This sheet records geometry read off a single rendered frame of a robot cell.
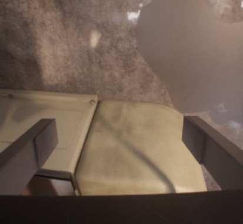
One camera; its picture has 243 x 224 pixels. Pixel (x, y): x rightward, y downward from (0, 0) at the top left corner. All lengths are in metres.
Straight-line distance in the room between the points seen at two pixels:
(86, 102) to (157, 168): 0.66
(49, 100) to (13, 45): 0.43
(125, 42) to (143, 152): 0.62
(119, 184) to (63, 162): 0.30
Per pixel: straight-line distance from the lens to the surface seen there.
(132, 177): 0.86
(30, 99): 1.41
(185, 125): 0.17
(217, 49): 1.11
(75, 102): 1.26
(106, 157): 0.91
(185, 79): 1.15
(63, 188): 0.98
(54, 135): 0.17
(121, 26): 0.99
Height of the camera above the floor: 0.96
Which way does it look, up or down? 51 degrees down
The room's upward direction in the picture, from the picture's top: 170 degrees counter-clockwise
